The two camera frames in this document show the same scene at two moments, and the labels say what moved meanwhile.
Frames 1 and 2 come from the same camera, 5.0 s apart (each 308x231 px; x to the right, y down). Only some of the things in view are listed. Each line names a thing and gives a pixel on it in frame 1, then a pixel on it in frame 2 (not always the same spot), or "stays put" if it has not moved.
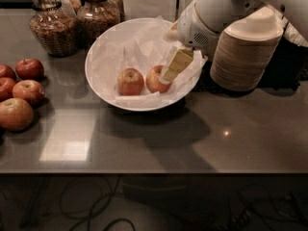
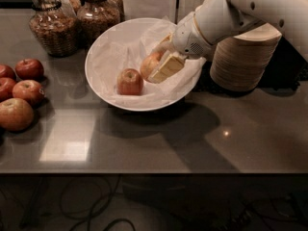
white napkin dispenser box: (149, 1) stays put
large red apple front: (15, 115) stays put
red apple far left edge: (6, 71) stays put
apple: (154, 83) to (149, 64)
